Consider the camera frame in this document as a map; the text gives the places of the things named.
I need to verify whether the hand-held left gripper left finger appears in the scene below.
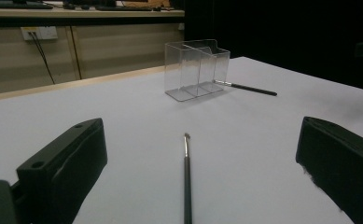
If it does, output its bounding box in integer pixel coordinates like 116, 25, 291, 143
15, 117, 108, 224

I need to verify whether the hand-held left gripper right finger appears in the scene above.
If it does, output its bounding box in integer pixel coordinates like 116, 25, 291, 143
295, 116, 363, 224

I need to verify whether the black makeup brush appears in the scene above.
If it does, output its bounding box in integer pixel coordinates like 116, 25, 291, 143
183, 133, 193, 224
214, 79, 278, 97

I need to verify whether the clear acrylic organizer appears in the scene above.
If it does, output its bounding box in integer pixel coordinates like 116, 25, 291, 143
164, 38, 231, 103

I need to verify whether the white table cover sheet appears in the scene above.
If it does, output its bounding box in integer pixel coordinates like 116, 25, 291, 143
0, 56, 363, 224

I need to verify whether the black curtain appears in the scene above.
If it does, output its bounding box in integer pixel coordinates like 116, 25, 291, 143
183, 0, 363, 93

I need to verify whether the background wooden desk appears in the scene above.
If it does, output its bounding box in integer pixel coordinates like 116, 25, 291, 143
0, 0, 186, 27

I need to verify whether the black keyboard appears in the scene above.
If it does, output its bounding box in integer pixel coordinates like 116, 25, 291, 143
94, 5, 159, 12
0, 1, 54, 10

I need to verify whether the black power cable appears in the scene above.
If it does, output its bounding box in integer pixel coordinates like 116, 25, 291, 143
29, 32, 56, 85

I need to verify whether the white wall socket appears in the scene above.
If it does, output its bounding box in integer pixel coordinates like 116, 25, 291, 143
21, 26, 59, 41

